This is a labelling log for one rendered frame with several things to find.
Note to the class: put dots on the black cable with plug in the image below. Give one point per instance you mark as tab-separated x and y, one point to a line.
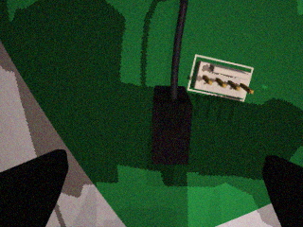
171	109

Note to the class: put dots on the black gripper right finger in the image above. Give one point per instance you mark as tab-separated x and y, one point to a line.
284	184

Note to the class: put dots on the green circuit board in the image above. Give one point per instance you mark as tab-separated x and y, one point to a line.
92	65

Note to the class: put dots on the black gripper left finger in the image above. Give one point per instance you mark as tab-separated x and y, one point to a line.
29	191

